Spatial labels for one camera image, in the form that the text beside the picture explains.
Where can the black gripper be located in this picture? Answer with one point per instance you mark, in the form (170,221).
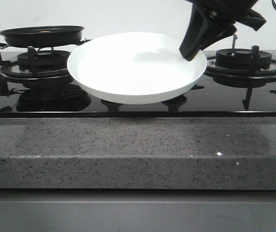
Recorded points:
(202,32)

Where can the white plate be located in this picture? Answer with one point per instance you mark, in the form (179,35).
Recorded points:
(135,68)

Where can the black frying pan mint handle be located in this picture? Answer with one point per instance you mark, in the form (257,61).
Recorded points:
(32,33)

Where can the black burner head right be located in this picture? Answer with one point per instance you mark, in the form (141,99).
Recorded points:
(242,59)

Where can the black burner head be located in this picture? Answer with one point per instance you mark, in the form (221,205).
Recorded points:
(242,59)
(45,60)

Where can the black pan support right burner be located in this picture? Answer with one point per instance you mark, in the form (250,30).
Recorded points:
(251,74)

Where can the black pan support burner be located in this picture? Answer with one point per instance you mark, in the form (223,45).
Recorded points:
(251,74)
(10,69)

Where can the black burner head left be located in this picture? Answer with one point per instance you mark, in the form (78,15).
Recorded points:
(45,60)

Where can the black glass gas cooktop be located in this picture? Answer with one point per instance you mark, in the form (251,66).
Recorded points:
(212,96)

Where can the black pan support left burner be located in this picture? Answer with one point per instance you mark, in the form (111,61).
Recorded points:
(10,69)

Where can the grey cabinet drawer front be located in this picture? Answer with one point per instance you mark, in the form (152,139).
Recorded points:
(137,211)

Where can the wire pan trivet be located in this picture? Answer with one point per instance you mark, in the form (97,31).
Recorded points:
(41,44)

